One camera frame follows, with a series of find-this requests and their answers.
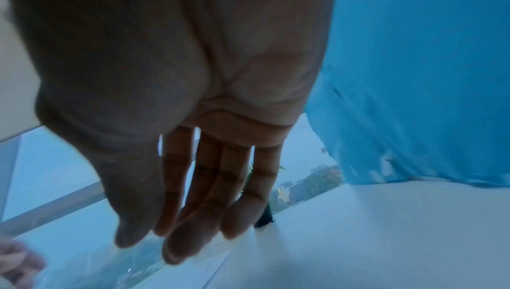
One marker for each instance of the blue patterned cushion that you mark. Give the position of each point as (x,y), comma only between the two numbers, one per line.
(418,76)

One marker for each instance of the person's left hand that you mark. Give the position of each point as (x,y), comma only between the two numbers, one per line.
(18,262)

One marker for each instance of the person's right hand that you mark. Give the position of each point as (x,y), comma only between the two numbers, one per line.
(159,61)

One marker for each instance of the green potted fern black pot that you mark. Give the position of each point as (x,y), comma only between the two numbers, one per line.
(265,218)

